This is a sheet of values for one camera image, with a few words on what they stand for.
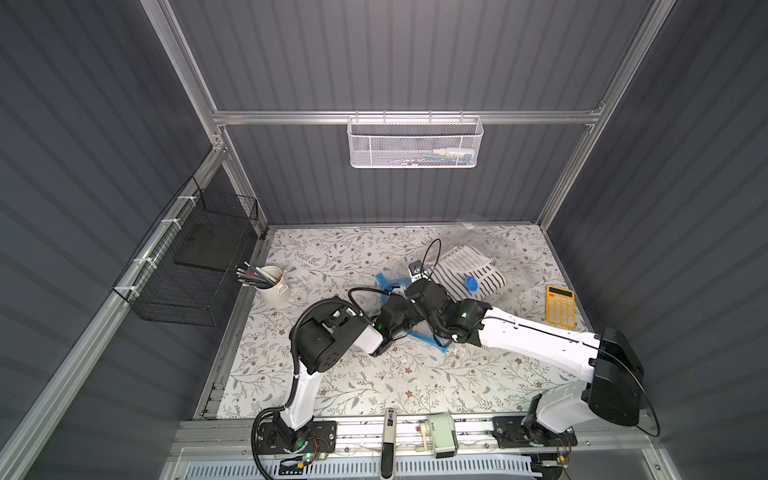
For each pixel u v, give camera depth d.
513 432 0.74
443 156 0.92
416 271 0.68
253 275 0.92
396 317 0.74
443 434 0.70
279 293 0.92
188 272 0.73
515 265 1.09
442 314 0.58
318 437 0.73
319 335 0.53
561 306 0.96
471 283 0.94
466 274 0.99
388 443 0.70
